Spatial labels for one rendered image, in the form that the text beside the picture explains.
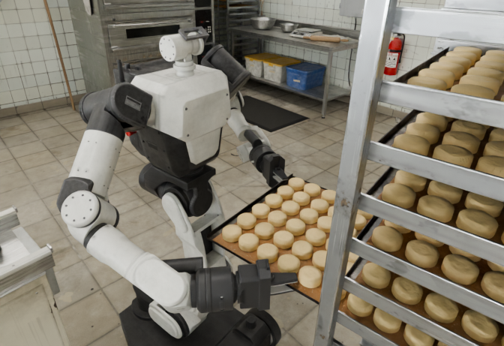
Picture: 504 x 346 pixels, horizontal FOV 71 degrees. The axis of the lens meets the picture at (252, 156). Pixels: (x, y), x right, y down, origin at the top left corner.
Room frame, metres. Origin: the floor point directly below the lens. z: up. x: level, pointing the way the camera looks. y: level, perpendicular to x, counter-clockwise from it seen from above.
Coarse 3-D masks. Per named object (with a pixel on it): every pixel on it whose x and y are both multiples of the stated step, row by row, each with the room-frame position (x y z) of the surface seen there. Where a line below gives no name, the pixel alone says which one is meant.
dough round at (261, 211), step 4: (256, 204) 0.82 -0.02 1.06; (260, 204) 0.82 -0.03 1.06; (264, 204) 0.82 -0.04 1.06; (252, 208) 0.80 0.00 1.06; (256, 208) 0.80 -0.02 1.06; (260, 208) 0.80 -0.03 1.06; (264, 208) 0.80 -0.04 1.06; (268, 208) 0.80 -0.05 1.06; (252, 212) 0.79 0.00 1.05; (256, 212) 0.78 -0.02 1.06; (260, 212) 0.78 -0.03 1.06; (264, 212) 0.78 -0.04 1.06; (268, 212) 0.79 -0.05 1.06; (256, 216) 0.78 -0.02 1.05; (260, 216) 0.78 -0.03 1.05; (264, 216) 0.78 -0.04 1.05
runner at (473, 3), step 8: (448, 0) 0.81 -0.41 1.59; (456, 0) 0.81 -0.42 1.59; (464, 0) 0.80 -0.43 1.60; (472, 0) 0.79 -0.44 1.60; (480, 0) 0.78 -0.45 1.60; (488, 0) 0.77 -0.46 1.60; (496, 0) 0.76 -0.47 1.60; (448, 8) 0.80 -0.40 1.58; (456, 8) 0.80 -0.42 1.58; (464, 8) 0.79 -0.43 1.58; (472, 8) 0.79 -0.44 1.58; (480, 8) 0.78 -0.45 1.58; (488, 8) 0.77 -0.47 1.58; (496, 8) 0.76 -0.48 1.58
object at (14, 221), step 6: (6, 210) 0.98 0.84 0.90; (12, 210) 0.98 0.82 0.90; (0, 216) 0.95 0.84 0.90; (6, 216) 0.96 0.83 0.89; (12, 216) 0.97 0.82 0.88; (0, 222) 0.95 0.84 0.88; (6, 222) 0.96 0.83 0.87; (12, 222) 0.97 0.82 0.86; (18, 222) 0.98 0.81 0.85; (0, 228) 0.94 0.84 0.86; (6, 228) 0.95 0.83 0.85
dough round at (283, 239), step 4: (280, 232) 0.70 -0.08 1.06; (284, 232) 0.70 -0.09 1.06; (288, 232) 0.70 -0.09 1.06; (276, 236) 0.68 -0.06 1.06; (280, 236) 0.68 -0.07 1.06; (284, 236) 0.68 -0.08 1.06; (288, 236) 0.68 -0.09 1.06; (292, 236) 0.68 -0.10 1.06; (276, 240) 0.67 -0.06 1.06; (280, 240) 0.67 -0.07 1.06; (284, 240) 0.67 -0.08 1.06; (288, 240) 0.67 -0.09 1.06; (292, 240) 0.67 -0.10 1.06; (276, 244) 0.67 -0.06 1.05; (280, 244) 0.66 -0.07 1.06; (284, 244) 0.66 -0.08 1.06; (288, 244) 0.66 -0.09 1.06; (284, 248) 0.66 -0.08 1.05
